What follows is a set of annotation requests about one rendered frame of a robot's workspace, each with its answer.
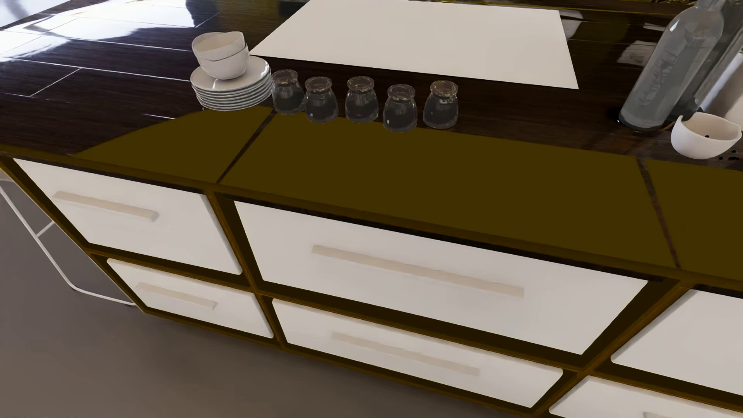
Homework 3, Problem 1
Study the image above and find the dark wood kitchen counter cabinet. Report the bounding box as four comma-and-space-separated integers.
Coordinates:
0, 0, 743, 418

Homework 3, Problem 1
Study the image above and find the white mat on counter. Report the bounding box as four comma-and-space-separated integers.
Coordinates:
249, 0, 579, 90

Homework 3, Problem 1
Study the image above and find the tall clear glass bottle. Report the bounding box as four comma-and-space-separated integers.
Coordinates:
618, 0, 743, 132

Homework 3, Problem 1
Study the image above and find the small clear glass jar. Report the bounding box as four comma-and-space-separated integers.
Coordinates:
423, 80, 460, 130
271, 70, 306, 115
382, 84, 418, 133
345, 76, 380, 124
304, 76, 339, 124

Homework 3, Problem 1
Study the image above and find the white drawer front with handle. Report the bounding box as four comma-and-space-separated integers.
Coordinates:
548, 376, 743, 418
272, 298, 564, 409
107, 258, 275, 339
13, 158, 243, 276
611, 289, 743, 398
234, 200, 649, 355

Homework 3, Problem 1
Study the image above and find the tilted white ceramic bowl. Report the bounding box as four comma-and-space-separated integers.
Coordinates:
670, 111, 743, 160

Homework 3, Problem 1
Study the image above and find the stack of white plates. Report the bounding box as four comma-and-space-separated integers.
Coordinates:
190, 56, 274, 112

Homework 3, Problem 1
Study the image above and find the white wire frame stool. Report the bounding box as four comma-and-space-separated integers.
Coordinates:
0, 174, 135, 307

